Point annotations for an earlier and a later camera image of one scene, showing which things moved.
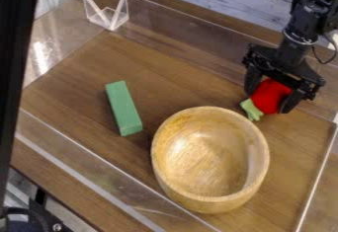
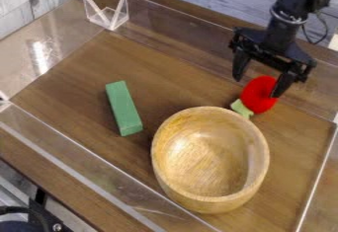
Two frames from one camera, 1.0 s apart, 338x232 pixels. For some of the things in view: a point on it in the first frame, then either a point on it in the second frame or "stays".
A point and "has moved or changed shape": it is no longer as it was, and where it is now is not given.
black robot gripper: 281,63 → 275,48
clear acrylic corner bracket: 106,17 stays
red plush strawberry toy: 268,95 has moved or changed shape
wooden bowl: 209,158 stays
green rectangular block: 124,108 stays
